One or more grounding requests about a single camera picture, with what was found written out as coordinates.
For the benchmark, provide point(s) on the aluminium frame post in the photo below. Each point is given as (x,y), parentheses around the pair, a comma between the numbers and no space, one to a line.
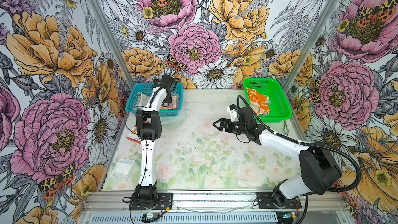
(305,51)
(96,10)

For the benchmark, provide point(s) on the red and white carton box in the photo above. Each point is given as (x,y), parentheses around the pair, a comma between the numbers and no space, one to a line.
(132,136)

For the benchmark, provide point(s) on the orange patterned towel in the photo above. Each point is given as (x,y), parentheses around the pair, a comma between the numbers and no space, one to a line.
(259,102)

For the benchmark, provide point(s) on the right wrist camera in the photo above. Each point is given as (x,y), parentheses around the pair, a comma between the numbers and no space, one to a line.
(232,110)

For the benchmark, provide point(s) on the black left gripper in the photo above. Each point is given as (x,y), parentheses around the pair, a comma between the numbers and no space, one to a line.
(169,99)

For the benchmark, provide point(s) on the clear plastic packet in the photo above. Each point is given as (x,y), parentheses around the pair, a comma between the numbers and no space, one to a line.
(122,169)

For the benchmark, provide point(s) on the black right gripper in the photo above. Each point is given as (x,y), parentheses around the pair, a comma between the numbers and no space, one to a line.
(222,125)

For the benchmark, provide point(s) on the right aluminium frame post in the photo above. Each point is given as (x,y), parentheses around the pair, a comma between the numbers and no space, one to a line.
(305,51)

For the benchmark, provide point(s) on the green plastic basket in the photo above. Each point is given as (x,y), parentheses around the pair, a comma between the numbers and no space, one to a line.
(280,108)

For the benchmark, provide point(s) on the teal plastic basket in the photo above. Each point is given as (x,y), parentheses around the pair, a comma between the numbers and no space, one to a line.
(133,104)

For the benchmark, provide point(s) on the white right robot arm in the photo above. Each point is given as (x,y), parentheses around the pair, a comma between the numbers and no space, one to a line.
(319,170)

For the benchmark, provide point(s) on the printed cream towel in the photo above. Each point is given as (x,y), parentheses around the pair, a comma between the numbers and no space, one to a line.
(143,100)

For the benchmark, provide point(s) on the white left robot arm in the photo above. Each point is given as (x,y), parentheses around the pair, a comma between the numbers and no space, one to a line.
(149,129)

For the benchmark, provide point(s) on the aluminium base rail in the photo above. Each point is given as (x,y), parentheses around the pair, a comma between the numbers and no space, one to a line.
(237,206)

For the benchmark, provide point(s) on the left aluminium frame post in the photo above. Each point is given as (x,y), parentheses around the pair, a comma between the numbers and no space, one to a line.
(96,10)

